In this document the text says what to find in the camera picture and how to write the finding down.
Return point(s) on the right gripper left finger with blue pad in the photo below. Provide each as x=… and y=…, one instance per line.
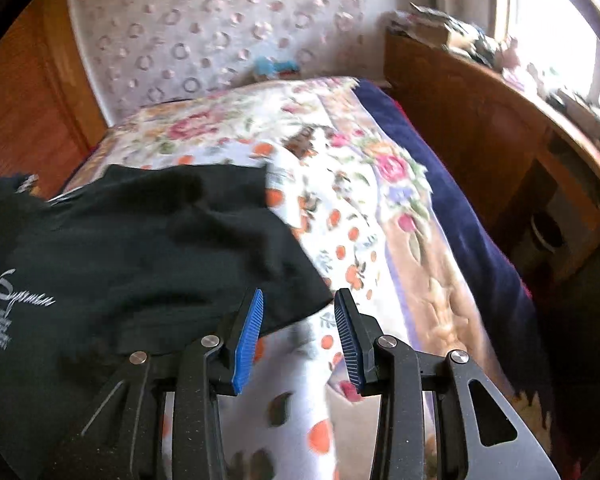
x=232, y=349

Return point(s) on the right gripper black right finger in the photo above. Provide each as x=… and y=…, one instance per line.
x=370, y=365

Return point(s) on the black Superman t-shirt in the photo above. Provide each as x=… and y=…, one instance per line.
x=138, y=260

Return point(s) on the orange fruit print sheet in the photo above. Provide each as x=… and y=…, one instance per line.
x=300, y=226

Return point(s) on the floral bedspread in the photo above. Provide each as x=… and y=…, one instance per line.
x=439, y=310

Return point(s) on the wooden sideboard cabinet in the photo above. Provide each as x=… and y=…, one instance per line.
x=509, y=152

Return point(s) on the blue tissue box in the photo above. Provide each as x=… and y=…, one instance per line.
x=267, y=69

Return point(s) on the pink figurine on sideboard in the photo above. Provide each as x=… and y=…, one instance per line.
x=507, y=57

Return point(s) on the pile of papers and boxes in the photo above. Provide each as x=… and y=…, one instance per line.
x=440, y=30

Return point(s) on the wooden slatted wardrobe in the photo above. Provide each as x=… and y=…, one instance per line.
x=49, y=117

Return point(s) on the sheer curtain with circles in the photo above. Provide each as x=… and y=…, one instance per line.
x=142, y=52

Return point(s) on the window with wooden frame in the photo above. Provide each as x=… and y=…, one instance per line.
x=559, y=48

